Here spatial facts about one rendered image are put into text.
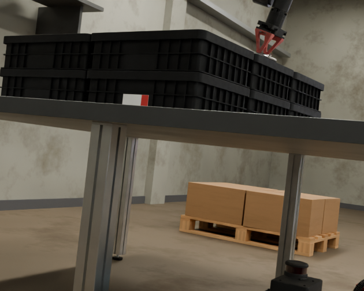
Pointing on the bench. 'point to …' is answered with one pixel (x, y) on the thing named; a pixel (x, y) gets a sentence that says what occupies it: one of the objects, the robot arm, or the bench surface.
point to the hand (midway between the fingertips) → (262, 52)
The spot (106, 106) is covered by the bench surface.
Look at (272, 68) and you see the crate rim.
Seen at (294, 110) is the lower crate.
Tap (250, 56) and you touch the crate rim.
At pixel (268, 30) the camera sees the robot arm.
